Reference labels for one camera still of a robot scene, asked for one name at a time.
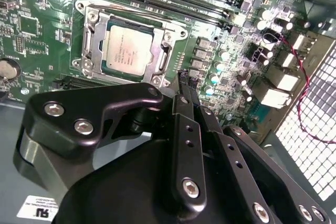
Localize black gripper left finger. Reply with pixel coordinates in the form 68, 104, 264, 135
13, 70, 208, 211

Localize silver CPU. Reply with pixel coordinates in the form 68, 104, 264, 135
101, 24, 154, 77

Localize wire locking lever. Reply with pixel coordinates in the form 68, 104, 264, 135
156, 48, 170, 74

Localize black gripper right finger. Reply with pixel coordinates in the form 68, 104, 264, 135
190, 77, 334, 224

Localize metal socket cover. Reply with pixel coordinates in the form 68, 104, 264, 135
82, 11, 170, 84

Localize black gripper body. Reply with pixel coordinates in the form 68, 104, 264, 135
59, 134, 263, 224

